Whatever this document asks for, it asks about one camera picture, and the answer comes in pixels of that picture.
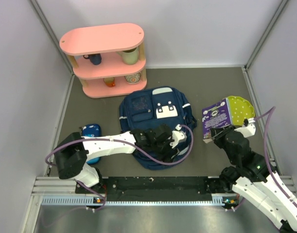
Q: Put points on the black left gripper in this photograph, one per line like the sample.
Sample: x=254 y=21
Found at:
x=165 y=157

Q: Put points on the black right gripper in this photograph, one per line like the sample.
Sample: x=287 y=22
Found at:
x=217 y=133

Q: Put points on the purple card packet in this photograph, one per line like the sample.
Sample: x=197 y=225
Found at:
x=215 y=116

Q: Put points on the navy blue student backpack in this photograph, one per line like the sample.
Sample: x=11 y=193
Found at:
x=148 y=109

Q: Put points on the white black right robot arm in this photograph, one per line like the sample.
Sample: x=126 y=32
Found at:
x=252 y=178

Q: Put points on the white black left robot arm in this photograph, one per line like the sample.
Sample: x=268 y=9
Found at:
x=73 y=153

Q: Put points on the green polka dot plate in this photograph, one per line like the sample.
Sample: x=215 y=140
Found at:
x=239 y=109

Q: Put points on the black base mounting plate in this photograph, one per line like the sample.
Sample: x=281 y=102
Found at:
x=196 y=188

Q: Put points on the patterned small bowl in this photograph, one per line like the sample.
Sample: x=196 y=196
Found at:
x=133 y=78

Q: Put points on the blue dinosaur pencil case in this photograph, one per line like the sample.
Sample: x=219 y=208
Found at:
x=91 y=130

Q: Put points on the orange cup on shelf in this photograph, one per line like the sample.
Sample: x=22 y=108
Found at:
x=109 y=82

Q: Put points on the pale green cup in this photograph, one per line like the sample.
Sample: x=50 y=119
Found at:
x=129 y=57

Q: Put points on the pink three-tier shelf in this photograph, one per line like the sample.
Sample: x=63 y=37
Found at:
x=106 y=40

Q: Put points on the dark blue mug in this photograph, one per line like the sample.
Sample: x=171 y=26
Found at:
x=95 y=59

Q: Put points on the aluminium frame rail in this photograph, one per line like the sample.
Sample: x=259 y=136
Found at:
x=53 y=186

